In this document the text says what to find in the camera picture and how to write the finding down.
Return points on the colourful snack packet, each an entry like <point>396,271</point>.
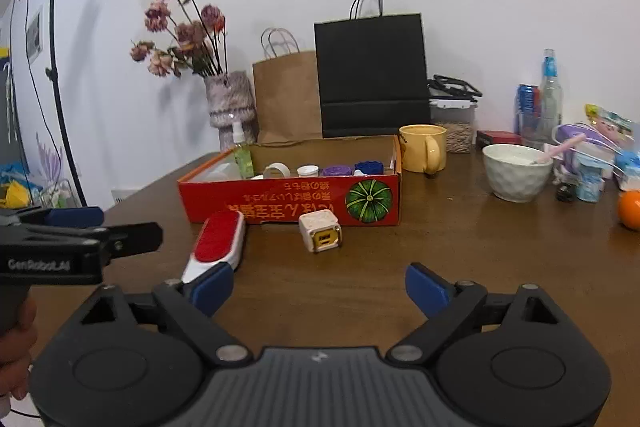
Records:
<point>612,119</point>

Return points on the white bowl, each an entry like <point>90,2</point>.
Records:
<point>515,179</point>

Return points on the black paper bag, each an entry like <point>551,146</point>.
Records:
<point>372,77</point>

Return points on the dried pink flowers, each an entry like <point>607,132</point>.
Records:
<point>175,27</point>

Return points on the small red box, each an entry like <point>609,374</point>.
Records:
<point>499,139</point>

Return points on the person's left hand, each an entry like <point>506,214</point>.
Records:
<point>17,352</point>

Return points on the clear cotton swab container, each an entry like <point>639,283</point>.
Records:
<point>225,172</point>

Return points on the orange fruit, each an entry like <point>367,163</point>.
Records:
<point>630,209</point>

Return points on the red lint brush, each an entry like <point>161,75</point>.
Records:
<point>217,239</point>

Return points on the knitted pink vase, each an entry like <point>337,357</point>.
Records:
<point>230,102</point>

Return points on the green spray bottle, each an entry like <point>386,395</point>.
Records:
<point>244,154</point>

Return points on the white bottle cap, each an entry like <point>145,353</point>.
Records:
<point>307,170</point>

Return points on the small black object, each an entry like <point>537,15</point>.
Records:
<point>565,192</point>

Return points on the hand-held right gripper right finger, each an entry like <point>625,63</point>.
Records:
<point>425,289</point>

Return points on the purple lid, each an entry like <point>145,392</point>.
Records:
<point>336,170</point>

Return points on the yellow mug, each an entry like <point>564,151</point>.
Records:
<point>420,147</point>

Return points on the brown paper bag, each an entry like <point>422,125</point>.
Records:
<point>287,102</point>

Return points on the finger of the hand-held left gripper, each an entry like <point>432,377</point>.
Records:
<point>135,239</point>
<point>75,216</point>

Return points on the black light stand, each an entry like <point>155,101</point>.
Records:
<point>57,82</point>

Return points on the clear glass bottle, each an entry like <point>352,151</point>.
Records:
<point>550,102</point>

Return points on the blue lid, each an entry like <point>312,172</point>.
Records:
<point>370,167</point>

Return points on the red cardboard box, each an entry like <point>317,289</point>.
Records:
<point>290,202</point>

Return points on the black folding rack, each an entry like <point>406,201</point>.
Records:
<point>452,86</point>

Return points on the purple bag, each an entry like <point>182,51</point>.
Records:
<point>595,142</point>

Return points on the pink spoon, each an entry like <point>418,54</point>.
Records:
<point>560,148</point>

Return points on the blue drink can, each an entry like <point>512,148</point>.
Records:
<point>527,112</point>

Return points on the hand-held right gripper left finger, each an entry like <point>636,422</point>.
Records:
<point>212,289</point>

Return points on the clear seed container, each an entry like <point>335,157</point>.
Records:
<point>457,132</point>

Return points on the white tape roll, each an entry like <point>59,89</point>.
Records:
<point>276,170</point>

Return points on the small wall picture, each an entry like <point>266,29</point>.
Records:
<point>34,32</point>

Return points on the cream cube toy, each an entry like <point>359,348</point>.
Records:
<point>320,232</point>

